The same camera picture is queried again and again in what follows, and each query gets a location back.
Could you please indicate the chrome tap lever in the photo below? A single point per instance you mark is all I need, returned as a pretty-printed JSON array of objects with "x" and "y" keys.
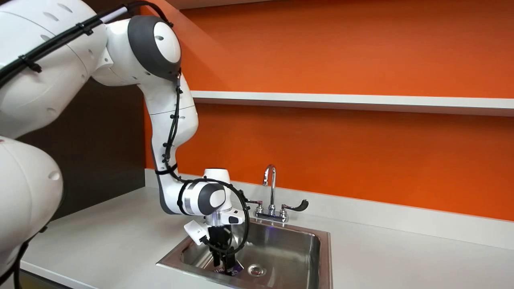
[
  {"x": 297, "y": 207},
  {"x": 253, "y": 202}
]

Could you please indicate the purple packet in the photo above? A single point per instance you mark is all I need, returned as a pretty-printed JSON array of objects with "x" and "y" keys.
[{"x": 238, "y": 268}]

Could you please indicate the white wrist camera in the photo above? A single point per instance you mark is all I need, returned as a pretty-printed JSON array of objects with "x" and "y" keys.
[{"x": 195, "y": 231}]

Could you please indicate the chrome tap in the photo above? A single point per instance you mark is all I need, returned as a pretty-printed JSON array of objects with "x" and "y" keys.
[{"x": 272, "y": 188}]

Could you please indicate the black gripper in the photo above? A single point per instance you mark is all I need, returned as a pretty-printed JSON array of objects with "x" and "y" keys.
[{"x": 220, "y": 233}]

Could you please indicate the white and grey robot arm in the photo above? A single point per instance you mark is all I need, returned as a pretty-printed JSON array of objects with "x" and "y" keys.
[{"x": 36, "y": 80}]

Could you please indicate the stainless steel sink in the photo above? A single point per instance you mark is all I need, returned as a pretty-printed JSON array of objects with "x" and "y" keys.
[{"x": 281, "y": 249}]

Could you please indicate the white wall shelf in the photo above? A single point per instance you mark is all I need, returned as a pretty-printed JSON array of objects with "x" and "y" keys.
[{"x": 361, "y": 102}]

